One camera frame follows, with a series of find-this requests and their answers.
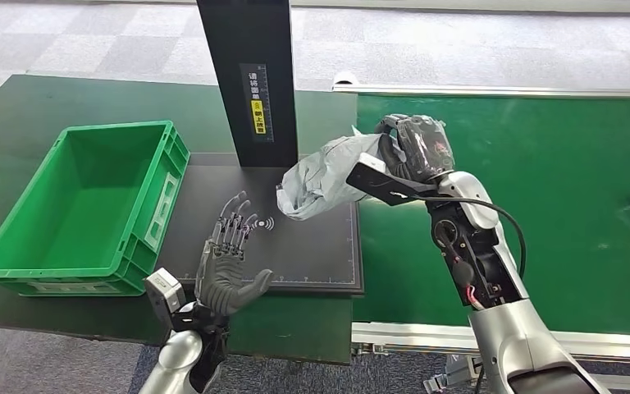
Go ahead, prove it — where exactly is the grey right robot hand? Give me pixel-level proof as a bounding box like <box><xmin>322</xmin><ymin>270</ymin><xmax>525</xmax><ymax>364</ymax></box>
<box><xmin>374</xmin><ymin>113</ymin><xmax>456</xmax><ymax>184</ymax></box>

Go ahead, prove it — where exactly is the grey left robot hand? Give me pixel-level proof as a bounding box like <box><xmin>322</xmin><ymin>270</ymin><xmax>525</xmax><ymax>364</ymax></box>
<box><xmin>194</xmin><ymin>190</ymin><xmax>275</xmax><ymax>318</ymax></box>

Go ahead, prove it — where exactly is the grey package with red print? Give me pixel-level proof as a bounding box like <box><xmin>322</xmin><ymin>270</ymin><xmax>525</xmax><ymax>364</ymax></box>
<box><xmin>276</xmin><ymin>126</ymin><xmax>404</xmax><ymax>222</ymax></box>

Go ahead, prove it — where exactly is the green conveyor belt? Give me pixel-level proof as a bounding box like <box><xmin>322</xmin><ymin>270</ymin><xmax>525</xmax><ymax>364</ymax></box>
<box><xmin>351</xmin><ymin>94</ymin><xmax>630</xmax><ymax>337</ymax></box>

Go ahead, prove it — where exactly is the green plastic crate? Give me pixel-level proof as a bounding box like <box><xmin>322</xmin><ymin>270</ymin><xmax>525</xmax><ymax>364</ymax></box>
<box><xmin>0</xmin><ymin>120</ymin><xmax>191</xmax><ymax>298</ymax></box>

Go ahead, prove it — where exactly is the yellow and black column label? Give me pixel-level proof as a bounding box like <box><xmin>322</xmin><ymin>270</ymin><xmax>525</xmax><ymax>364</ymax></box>
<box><xmin>239</xmin><ymin>62</ymin><xmax>275</xmax><ymax>144</ymax></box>

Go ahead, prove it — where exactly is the black scanner column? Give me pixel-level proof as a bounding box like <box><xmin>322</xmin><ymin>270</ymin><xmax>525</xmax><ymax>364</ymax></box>
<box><xmin>195</xmin><ymin>0</ymin><xmax>299</xmax><ymax>169</ymax></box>

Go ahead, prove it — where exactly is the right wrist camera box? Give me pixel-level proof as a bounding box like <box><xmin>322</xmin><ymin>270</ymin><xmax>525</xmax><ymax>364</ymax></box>
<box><xmin>345</xmin><ymin>153</ymin><xmax>439</xmax><ymax>208</ymax></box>

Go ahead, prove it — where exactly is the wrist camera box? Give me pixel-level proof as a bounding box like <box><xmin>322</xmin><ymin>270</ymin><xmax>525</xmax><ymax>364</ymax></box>
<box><xmin>345</xmin><ymin>153</ymin><xmax>439</xmax><ymax>208</ymax></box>
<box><xmin>144</xmin><ymin>267</ymin><xmax>187</xmax><ymax>331</ymax></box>

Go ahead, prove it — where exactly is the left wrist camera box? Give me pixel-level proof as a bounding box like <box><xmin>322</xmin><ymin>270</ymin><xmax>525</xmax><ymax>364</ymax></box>
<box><xmin>144</xmin><ymin>267</ymin><xmax>187</xmax><ymax>331</ymax></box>

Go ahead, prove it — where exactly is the thin aluminium conveyor rail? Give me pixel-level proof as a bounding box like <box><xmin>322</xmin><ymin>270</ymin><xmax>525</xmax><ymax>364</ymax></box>
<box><xmin>331</xmin><ymin>84</ymin><xmax>630</xmax><ymax>99</ymax></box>

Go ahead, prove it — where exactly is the black scanner base plate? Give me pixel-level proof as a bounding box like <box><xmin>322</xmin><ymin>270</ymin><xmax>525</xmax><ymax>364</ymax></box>
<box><xmin>154</xmin><ymin>153</ymin><xmax>364</xmax><ymax>296</ymax></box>

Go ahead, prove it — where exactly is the wide aluminium conveyor rail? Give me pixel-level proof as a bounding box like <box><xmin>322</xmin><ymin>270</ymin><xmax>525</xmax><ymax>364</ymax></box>
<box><xmin>350</xmin><ymin>321</ymin><xmax>630</xmax><ymax>364</ymax></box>

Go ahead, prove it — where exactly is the metal conveyor support bracket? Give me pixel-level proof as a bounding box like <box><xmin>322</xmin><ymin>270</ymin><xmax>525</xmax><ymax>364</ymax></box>
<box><xmin>423</xmin><ymin>354</ymin><xmax>630</xmax><ymax>394</ymax></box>

